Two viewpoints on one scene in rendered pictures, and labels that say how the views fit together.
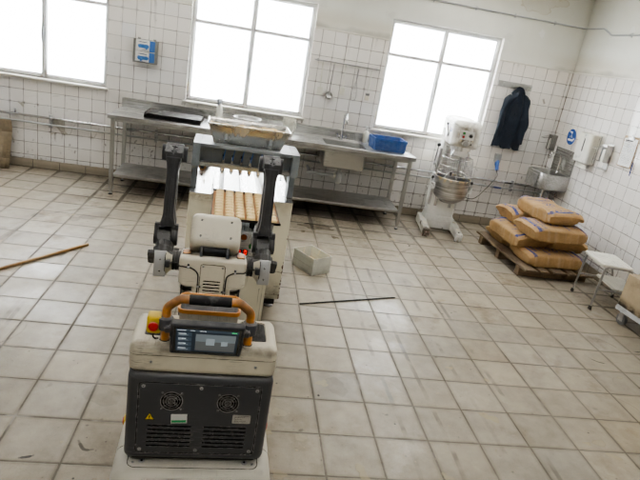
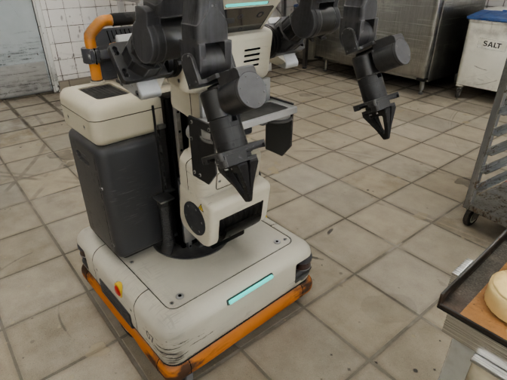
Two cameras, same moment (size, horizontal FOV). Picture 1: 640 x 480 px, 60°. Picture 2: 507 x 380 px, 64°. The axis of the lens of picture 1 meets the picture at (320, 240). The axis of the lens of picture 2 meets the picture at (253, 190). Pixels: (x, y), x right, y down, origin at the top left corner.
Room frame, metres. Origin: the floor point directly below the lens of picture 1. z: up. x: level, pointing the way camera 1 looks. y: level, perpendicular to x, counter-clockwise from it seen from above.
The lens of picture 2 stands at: (3.17, -0.01, 1.14)
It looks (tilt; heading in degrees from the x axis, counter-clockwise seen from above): 29 degrees down; 150
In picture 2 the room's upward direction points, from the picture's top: straight up
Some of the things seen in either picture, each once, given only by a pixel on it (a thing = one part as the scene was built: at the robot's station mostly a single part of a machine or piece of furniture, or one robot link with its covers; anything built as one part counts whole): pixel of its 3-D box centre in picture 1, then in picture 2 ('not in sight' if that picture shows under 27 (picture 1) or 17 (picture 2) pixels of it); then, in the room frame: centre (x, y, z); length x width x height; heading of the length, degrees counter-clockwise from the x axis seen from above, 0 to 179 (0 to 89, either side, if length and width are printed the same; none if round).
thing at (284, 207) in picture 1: (234, 225); not in sight; (4.32, 0.71, 0.42); 1.28 x 0.72 x 0.84; 12
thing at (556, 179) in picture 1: (551, 170); not in sight; (6.91, -2.67, 0.93); 0.99 x 0.38 x 1.09; 10
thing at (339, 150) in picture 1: (265, 154); not in sight; (6.43, 0.80, 0.61); 3.40 x 0.70 x 1.22; 100
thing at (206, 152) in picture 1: (244, 168); not in sight; (3.86, 0.61, 1.01); 0.72 x 0.33 x 0.34; 102
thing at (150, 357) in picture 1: (202, 374); (168, 148); (1.92, 0.38, 0.59); 0.55 x 0.34 x 0.83; 102
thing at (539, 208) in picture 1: (548, 210); not in sight; (6.01, -2.41, 0.62); 0.72 x 0.42 x 0.17; 16
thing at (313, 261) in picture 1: (311, 260); not in sight; (4.70, 0.04, 0.08); 0.30 x 0.22 x 0.16; 43
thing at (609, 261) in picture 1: (608, 282); not in sight; (5.10, -2.82, 0.23); 0.45 x 0.45 x 0.46; 1
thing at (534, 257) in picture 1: (547, 255); not in sight; (5.76, -2.45, 0.19); 0.72 x 0.42 x 0.15; 104
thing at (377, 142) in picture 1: (387, 143); not in sight; (6.66, -0.60, 0.95); 0.40 x 0.30 x 0.14; 102
